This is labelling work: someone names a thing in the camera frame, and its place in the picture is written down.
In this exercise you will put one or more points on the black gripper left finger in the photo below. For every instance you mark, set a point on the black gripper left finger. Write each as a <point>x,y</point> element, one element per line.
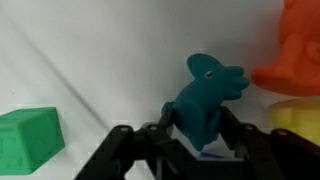
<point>166,158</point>

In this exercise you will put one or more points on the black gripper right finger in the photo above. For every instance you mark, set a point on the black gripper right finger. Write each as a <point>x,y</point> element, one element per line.
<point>279,155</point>

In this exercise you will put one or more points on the teal animal toy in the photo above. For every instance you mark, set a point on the teal animal toy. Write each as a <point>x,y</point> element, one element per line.
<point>197,113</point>

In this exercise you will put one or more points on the yellow bear toy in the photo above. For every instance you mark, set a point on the yellow bear toy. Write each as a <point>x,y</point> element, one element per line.
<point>301,116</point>

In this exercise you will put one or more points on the blue cube near bowl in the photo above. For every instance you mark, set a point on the blue cube near bowl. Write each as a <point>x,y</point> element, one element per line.
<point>209,155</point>

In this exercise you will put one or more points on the orange bear toy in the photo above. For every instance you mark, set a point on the orange bear toy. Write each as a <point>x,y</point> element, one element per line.
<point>296,70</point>

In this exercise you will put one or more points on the green cube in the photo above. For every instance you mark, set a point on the green cube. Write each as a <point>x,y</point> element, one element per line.
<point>28,139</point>

